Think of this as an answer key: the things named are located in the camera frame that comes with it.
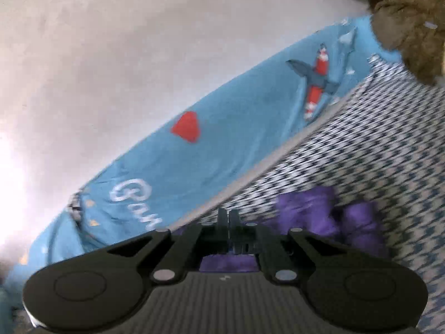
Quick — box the blue printed bedsheet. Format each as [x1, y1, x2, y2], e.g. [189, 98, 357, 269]
[0, 16, 400, 288]

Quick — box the purple floral garment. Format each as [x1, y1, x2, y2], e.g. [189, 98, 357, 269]
[174, 186, 389, 272]

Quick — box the houndstooth mattress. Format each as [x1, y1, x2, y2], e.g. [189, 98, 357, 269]
[167, 54, 445, 334]

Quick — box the brown furry plush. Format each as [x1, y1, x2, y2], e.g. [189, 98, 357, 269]
[369, 0, 445, 86]

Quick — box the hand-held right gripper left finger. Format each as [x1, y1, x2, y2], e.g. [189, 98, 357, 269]
[107, 208, 229, 282]

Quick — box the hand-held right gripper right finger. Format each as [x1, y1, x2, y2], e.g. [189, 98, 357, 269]
[228, 210, 350, 283]

